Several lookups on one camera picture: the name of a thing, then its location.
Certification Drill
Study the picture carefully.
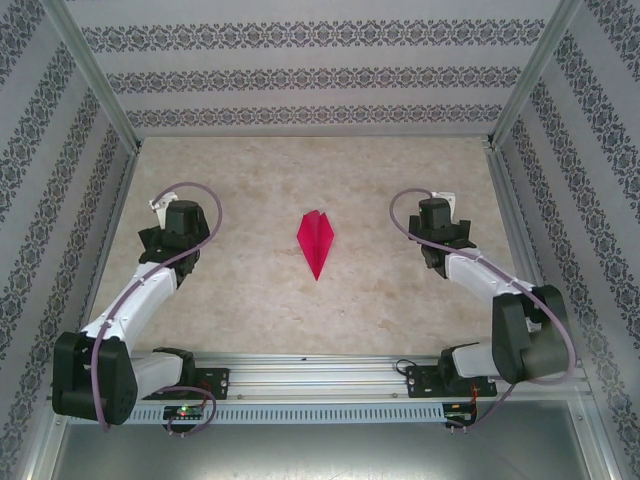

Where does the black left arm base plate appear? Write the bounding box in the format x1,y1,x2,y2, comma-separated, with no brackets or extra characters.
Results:
139,367,232,401

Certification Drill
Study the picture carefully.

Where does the pink paper sheet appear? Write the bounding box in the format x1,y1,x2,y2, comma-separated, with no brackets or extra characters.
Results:
296,209,335,282

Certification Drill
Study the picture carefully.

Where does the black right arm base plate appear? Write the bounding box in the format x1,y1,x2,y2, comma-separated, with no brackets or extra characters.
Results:
405,364,499,400

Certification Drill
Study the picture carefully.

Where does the aluminium side rail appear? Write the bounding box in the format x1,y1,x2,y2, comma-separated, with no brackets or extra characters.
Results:
68,148,144,365
485,144,570,360

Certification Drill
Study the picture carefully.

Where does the aluminium frame post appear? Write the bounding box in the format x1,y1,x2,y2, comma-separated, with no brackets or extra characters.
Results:
484,0,586,149
42,0,143,154

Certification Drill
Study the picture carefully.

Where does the aluminium mounting rail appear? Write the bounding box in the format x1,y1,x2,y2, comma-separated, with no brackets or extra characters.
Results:
47,351,594,402

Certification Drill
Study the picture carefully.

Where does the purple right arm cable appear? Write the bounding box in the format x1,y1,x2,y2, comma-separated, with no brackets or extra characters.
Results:
390,187,576,434

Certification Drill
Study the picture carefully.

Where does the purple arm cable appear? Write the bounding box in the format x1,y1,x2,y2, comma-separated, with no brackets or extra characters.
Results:
89,182,224,439
390,187,576,434

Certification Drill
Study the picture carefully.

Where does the slotted grey cable duct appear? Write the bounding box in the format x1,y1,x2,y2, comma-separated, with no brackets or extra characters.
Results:
67,403,446,425

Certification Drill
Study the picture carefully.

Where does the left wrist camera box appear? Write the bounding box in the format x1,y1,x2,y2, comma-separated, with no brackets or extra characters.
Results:
148,197,174,229

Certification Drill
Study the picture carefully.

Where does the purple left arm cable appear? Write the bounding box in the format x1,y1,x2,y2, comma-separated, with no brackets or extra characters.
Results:
89,182,224,439

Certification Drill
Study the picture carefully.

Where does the grey metal sheet panel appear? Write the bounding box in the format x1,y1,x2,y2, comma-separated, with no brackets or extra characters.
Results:
49,422,609,480

